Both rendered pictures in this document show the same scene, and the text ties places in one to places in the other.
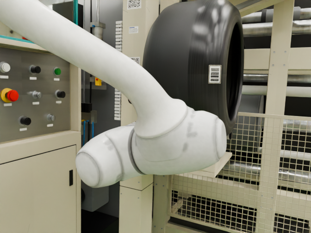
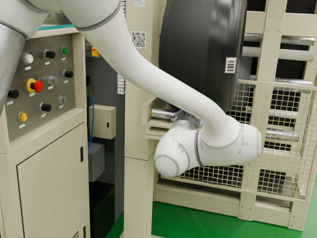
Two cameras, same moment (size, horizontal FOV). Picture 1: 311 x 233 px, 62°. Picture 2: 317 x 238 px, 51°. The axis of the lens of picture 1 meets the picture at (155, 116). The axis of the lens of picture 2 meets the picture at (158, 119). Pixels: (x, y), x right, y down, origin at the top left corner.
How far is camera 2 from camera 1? 0.50 m
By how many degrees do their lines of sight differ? 16
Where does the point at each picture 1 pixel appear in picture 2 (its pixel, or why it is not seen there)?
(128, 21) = not seen: outside the picture
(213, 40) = (229, 34)
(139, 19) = not seen: outside the picture
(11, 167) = (43, 153)
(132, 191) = (137, 161)
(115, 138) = (183, 143)
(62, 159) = (75, 139)
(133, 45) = (139, 19)
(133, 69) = (212, 107)
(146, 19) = not seen: outside the picture
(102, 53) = (195, 99)
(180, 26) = (198, 16)
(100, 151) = (177, 154)
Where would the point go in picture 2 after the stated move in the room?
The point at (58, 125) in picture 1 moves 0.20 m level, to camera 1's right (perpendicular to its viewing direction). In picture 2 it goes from (67, 105) to (112, 104)
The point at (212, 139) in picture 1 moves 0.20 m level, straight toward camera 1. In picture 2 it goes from (256, 146) to (280, 187)
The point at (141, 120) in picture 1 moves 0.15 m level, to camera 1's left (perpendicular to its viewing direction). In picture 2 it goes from (211, 136) to (152, 138)
